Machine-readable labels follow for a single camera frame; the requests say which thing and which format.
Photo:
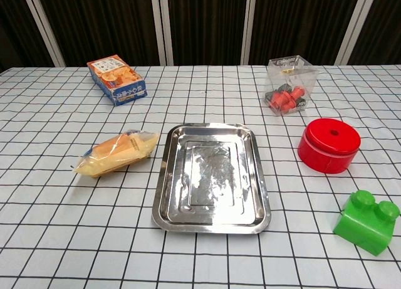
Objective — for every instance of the bread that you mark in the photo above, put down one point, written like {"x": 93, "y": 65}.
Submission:
{"x": 119, "y": 151}

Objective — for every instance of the stainless steel tray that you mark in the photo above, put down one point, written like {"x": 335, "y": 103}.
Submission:
{"x": 211, "y": 179}

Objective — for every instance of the red plugs with black parts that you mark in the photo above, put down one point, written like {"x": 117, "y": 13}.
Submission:
{"x": 285, "y": 99}

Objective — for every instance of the blue orange snack box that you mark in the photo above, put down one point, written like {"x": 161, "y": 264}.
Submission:
{"x": 116, "y": 79}

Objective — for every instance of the clear plastic box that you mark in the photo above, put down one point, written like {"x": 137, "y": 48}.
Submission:
{"x": 291, "y": 82}

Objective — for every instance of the red round plastic container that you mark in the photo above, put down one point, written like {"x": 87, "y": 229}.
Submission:
{"x": 329, "y": 146}

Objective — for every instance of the white checkered tablecloth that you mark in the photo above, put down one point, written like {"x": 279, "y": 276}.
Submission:
{"x": 94, "y": 223}

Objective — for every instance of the green plastic building block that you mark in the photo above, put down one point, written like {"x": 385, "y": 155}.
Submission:
{"x": 366, "y": 228}

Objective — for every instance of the white partition frame post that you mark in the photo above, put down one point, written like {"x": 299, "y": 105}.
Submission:
{"x": 161, "y": 25}
{"x": 352, "y": 25}
{"x": 44, "y": 25}
{"x": 249, "y": 25}

